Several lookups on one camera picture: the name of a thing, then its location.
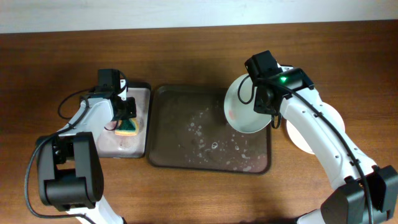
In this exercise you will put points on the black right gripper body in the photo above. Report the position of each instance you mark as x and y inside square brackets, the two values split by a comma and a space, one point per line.
[259, 106]

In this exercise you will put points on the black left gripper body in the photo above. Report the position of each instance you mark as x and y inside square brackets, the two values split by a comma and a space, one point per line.
[130, 109]

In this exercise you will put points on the green and yellow sponge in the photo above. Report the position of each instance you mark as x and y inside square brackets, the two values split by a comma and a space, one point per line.
[127, 127]

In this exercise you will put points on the pale green plate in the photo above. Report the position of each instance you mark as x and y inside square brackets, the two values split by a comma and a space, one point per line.
[242, 117]

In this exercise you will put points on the pink plate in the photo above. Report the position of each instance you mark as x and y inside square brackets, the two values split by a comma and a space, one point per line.
[298, 139]

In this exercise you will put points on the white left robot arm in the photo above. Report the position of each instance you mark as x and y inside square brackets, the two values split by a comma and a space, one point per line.
[69, 172]

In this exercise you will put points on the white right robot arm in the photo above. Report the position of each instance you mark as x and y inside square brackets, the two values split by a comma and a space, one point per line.
[363, 192]

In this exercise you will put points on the black tray with soapy water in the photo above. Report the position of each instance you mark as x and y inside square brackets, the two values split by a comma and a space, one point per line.
[110, 144]

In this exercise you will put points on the dark brown serving tray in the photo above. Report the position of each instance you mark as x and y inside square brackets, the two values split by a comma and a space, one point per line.
[188, 130]

